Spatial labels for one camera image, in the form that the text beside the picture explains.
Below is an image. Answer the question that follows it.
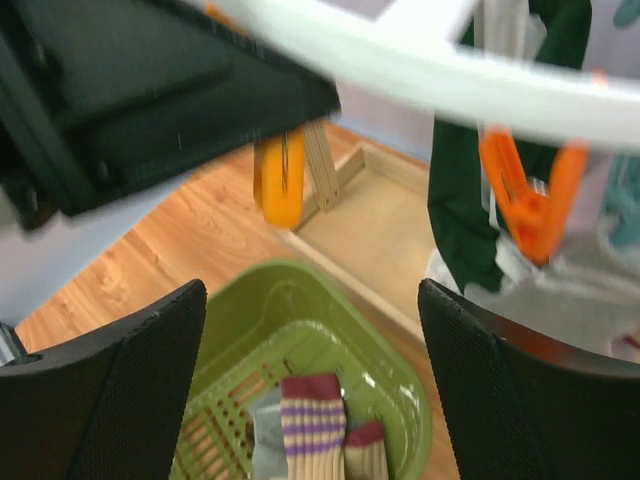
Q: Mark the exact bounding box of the white round clip hanger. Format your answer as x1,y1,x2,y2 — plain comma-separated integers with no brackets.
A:
215,1,639,150

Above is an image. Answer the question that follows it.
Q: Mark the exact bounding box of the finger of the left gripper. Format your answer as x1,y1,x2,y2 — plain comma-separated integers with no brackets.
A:
1,1,340,231

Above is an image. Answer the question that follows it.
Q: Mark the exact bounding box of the teal clothes clip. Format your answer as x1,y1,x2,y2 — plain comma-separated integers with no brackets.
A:
590,1,639,248

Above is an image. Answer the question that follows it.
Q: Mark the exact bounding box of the dark green sock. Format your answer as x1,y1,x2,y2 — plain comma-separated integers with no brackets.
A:
427,1,592,292

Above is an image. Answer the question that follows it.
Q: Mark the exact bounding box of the brown beige patterned sock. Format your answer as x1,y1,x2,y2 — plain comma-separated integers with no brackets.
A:
344,420,389,480

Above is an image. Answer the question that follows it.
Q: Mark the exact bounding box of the white sock on hanger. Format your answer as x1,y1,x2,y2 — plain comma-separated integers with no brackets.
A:
473,0,546,60

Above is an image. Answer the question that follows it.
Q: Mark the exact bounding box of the grey striped sock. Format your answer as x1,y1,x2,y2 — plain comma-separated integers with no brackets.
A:
249,388,288,479

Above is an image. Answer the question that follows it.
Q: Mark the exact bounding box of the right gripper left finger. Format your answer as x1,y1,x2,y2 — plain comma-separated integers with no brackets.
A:
1,280,207,479

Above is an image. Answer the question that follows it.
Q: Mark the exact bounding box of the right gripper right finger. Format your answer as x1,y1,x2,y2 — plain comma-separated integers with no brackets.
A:
418,280,639,479

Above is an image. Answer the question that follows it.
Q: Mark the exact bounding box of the orange clip far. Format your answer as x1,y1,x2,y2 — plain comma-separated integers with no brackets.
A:
479,129,589,266

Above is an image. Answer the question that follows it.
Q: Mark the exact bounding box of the yellow-orange clothes clip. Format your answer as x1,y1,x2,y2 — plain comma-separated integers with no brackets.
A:
253,127,305,229

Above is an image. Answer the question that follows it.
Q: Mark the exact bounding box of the wooden drying rack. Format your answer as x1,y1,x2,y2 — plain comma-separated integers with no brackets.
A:
278,122,434,341

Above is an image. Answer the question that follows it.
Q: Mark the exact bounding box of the green plastic basket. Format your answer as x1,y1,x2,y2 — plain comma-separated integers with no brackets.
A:
170,260,432,479

